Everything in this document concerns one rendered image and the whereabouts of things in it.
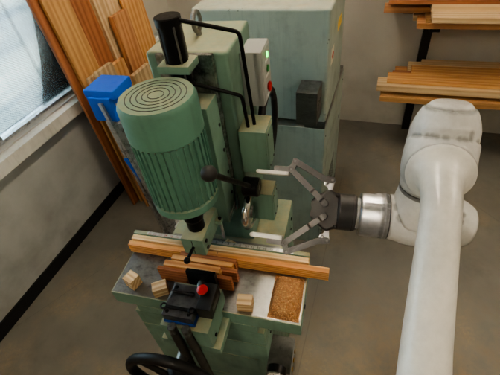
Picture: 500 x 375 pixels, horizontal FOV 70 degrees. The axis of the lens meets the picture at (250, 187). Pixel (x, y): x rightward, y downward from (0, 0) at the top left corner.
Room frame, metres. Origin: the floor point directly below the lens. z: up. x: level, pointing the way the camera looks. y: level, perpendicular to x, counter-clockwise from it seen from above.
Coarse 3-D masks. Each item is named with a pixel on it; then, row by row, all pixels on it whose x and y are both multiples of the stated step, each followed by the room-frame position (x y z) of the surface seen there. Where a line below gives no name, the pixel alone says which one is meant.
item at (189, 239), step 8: (216, 208) 0.77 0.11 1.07; (208, 216) 0.74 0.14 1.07; (216, 216) 0.76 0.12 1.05; (208, 224) 0.71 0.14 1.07; (216, 224) 0.75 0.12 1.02; (184, 232) 0.69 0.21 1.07; (192, 232) 0.69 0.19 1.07; (200, 232) 0.68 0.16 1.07; (208, 232) 0.69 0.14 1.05; (184, 240) 0.67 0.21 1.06; (192, 240) 0.66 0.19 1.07; (200, 240) 0.65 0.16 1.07; (208, 240) 0.68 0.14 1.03; (184, 248) 0.67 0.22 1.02; (200, 248) 0.65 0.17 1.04; (208, 248) 0.66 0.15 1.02
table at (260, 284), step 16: (144, 256) 0.76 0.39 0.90; (160, 256) 0.75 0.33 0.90; (144, 272) 0.69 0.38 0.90; (240, 272) 0.64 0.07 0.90; (256, 272) 0.63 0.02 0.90; (272, 272) 0.63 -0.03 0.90; (128, 288) 0.64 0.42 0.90; (144, 288) 0.63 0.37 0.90; (240, 288) 0.59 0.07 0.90; (256, 288) 0.58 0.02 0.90; (272, 288) 0.57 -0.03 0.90; (304, 288) 0.56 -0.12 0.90; (144, 304) 0.60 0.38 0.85; (224, 304) 0.54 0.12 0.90; (256, 304) 0.53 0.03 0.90; (304, 304) 0.52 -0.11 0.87; (224, 320) 0.51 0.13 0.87; (240, 320) 0.50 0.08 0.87; (256, 320) 0.49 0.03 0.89; (272, 320) 0.47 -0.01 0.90; (224, 336) 0.46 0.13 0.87
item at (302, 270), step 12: (132, 240) 0.80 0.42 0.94; (144, 252) 0.77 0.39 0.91; (156, 252) 0.75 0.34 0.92; (168, 252) 0.74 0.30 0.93; (180, 252) 0.72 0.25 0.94; (216, 252) 0.70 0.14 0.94; (240, 264) 0.66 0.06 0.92; (252, 264) 0.65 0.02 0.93; (264, 264) 0.63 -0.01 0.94; (276, 264) 0.63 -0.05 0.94; (288, 264) 0.62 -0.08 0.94; (300, 264) 0.61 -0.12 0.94; (300, 276) 0.60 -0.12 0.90; (312, 276) 0.59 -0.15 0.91; (324, 276) 0.57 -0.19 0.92
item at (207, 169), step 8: (208, 168) 0.55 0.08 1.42; (208, 176) 0.53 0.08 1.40; (216, 176) 0.54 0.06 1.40; (224, 176) 0.60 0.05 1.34; (248, 176) 0.81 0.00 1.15; (240, 184) 0.69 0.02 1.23; (248, 184) 0.75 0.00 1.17; (256, 184) 0.77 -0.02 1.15; (248, 192) 0.77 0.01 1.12; (256, 192) 0.76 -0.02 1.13
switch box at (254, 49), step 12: (252, 48) 0.94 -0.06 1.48; (264, 48) 0.95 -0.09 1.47; (240, 60) 0.93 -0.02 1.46; (252, 60) 0.92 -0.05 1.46; (264, 60) 0.93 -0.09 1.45; (252, 72) 0.92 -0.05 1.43; (264, 72) 0.92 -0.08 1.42; (252, 84) 0.92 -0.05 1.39; (264, 84) 0.91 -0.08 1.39; (252, 96) 0.92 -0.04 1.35; (264, 96) 0.91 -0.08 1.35
